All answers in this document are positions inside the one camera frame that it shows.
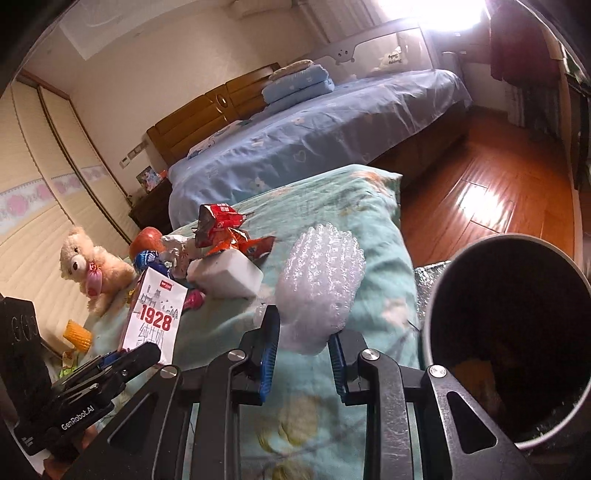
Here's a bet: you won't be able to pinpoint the dark red garment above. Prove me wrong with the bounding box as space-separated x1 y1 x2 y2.
489 9 561 88

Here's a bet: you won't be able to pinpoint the grey round trash can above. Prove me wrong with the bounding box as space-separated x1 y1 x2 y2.
418 234 591 450

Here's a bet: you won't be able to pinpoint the photo frame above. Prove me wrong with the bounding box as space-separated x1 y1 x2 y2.
135 166 160 192

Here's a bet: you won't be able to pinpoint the wooden headboard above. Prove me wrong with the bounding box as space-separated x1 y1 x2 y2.
147 62 282 167

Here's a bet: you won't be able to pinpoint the sliding door wardrobe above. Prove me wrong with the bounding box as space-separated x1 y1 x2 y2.
0 74 139 319

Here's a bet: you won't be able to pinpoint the red snack wrapper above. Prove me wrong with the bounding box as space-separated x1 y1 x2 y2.
194 203 247 247

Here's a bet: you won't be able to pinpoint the folded blue quilt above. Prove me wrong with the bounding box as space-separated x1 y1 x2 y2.
262 65 335 104

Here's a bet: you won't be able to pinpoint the teal floral blanket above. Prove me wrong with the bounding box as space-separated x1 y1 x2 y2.
46 164 426 480

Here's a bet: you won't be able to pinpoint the red yellow apple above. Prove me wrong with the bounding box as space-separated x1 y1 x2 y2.
128 226 166 261

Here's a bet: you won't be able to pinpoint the bed with blue sheet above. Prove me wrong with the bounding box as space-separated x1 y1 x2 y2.
167 69 472 232

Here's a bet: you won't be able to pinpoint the flat blue white pillow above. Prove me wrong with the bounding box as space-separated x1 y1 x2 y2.
187 120 252 160

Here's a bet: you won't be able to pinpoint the white foam block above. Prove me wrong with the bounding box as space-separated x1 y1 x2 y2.
186 249 265 298

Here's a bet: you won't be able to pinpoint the dark wooden nightstand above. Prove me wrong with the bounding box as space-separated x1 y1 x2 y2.
128 178 174 236

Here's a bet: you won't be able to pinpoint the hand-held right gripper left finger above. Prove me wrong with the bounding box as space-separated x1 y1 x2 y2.
44 305 282 480

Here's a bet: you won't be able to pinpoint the beige teddy bear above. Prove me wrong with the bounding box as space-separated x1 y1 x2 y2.
59 226 138 317

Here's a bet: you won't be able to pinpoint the clear bubble wrap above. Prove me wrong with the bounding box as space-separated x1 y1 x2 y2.
276 222 366 356

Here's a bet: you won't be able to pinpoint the orange snack wrapper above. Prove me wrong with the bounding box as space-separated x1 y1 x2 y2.
205 228 277 264

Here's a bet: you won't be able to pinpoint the beige pillow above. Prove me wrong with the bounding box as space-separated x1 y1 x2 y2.
269 60 311 77

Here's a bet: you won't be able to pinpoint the silver foil bag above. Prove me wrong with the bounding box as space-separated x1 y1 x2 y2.
413 261 455 324

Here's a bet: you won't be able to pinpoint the wall switch plates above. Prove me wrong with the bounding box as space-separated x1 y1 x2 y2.
119 142 148 169

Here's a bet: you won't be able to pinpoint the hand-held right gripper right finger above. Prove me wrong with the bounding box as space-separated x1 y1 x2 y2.
328 330 541 480

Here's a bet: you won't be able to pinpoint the small plush toy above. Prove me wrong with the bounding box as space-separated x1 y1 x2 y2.
372 48 402 72

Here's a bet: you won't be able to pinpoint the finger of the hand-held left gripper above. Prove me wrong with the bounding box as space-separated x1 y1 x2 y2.
113 342 162 382
56 351 126 398

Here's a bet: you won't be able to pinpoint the yellow toy corn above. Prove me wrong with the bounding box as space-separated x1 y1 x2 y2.
62 319 95 354

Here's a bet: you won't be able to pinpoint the white milk carton red label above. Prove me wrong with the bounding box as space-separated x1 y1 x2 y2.
119 267 189 365

